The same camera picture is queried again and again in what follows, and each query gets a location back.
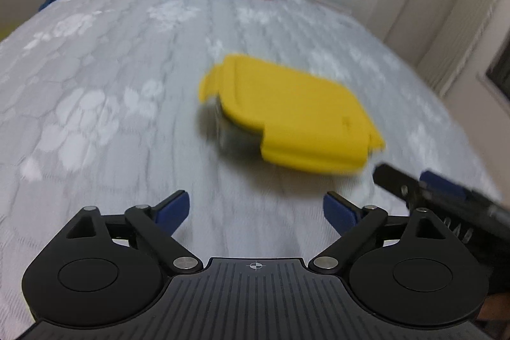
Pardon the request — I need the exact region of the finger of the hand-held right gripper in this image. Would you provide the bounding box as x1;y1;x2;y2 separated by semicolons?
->
373;163;424;209
420;170;510;225

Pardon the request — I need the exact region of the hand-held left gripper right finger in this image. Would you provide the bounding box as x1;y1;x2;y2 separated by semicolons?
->
310;191;465;275

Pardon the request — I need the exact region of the grey quilted mattress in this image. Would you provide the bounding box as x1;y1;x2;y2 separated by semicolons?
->
0;0;503;340

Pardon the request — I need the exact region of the dark window frame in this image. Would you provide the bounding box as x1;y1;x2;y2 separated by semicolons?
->
484;43;510;102

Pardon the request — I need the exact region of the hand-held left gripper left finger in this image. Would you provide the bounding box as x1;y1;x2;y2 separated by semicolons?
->
68;189;202;274

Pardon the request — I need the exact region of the clear glass divided container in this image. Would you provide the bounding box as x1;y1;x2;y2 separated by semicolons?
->
199;97;266;158

